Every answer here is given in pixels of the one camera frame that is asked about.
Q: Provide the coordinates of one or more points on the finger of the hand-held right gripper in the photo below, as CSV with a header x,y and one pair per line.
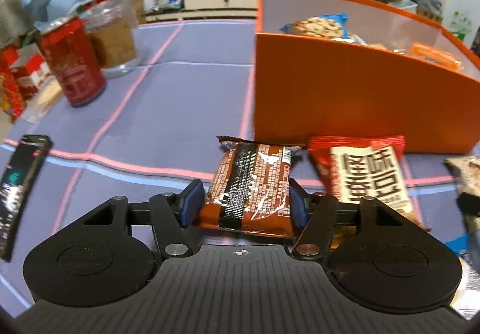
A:
x,y
468,203

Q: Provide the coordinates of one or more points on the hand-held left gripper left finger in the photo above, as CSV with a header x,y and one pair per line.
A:
x,y
191,201

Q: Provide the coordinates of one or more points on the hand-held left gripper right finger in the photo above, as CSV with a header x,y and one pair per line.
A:
x,y
298,202

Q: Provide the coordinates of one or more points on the speckled clear snack packet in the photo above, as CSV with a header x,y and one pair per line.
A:
x,y
467,172

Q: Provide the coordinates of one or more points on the brown brick pattern snack packet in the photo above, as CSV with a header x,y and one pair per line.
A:
x,y
247,184

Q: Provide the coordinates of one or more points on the orange cardboard box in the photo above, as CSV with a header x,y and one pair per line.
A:
x,y
337,94

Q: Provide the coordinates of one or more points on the bread packet with orange label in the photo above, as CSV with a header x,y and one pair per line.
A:
x,y
435,55

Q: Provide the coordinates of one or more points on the blue cookie packet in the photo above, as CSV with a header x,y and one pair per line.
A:
x,y
318,26

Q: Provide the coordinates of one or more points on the red snack packet white label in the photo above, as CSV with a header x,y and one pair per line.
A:
x,y
371,172

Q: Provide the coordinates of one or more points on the blue grid table mat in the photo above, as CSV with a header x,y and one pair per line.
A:
x,y
187,101

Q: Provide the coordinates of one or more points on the black smartphone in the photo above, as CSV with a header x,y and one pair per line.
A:
x,y
22,187

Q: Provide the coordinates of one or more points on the clear plastic jar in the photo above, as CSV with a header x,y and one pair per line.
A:
x,y
112,41

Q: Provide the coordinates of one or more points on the clear packet with pale biscuit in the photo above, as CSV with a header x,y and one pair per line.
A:
x,y
45,97

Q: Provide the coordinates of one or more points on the red drink can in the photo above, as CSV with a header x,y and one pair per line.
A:
x,y
73,64

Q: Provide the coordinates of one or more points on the red white carton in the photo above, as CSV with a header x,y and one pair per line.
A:
x,y
22,79

